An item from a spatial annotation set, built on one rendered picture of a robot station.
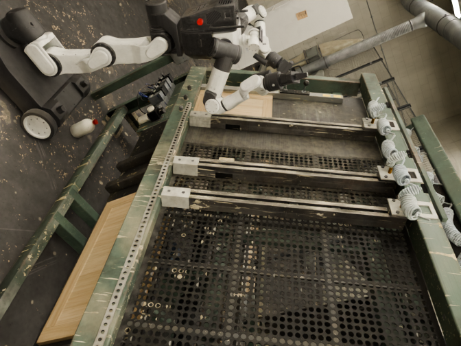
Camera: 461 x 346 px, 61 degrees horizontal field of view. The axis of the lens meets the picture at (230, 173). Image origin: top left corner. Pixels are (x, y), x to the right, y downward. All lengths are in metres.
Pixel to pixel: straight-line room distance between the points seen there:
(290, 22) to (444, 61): 5.99
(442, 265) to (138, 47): 1.80
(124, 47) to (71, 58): 0.34
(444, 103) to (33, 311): 10.78
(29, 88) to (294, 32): 4.35
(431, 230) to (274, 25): 4.77
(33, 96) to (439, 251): 2.21
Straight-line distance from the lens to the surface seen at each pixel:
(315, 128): 2.29
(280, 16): 6.10
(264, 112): 2.45
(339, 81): 2.92
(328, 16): 6.11
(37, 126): 2.58
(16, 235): 2.37
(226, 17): 2.12
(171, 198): 1.75
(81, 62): 2.47
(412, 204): 1.70
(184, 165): 1.92
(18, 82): 2.54
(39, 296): 2.39
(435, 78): 11.41
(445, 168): 2.76
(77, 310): 1.96
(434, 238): 1.76
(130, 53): 2.36
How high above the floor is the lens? 1.85
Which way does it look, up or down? 21 degrees down
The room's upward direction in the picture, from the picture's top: 71 degrees clockwise
